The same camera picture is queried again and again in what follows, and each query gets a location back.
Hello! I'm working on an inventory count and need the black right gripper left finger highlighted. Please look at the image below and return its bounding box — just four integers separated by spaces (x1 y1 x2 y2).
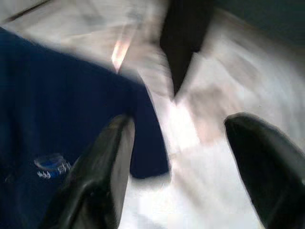
41 114 136 229

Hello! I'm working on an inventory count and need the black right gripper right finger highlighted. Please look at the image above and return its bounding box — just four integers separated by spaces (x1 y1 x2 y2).
224 112 305 229

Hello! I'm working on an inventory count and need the black logo T-shirt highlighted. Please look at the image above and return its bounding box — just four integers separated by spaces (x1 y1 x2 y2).
0 26 169 229

